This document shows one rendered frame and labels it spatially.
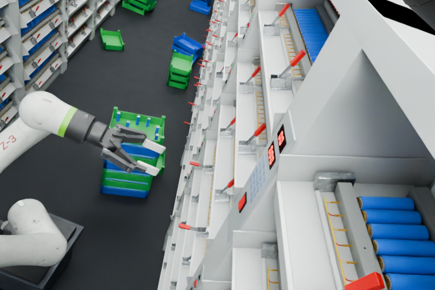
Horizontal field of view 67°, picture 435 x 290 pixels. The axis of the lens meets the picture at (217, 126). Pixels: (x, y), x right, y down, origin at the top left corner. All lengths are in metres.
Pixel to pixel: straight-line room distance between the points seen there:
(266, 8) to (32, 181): 1.77
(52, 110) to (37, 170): 1.40
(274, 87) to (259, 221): 0.27
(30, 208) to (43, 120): 0.59
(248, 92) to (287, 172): 0.55
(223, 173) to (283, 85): 0.40
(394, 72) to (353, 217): 0.19
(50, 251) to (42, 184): 0.94
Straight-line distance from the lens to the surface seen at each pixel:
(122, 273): 1.99
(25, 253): 1.33
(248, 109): 0.91
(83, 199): 2.22
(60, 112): 1.00
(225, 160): 1.01
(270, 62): 0.77
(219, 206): 0.90
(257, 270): 0.60
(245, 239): 0.60
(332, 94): 0.40
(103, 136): 1.02
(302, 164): 0.46
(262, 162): 0.55
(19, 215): 1.52
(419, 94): 0.28
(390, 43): 0.34
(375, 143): 0.46
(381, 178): 0.51
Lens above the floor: 1.81
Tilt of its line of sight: 38 degrees down
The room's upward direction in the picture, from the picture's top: 22 degrees clockwise
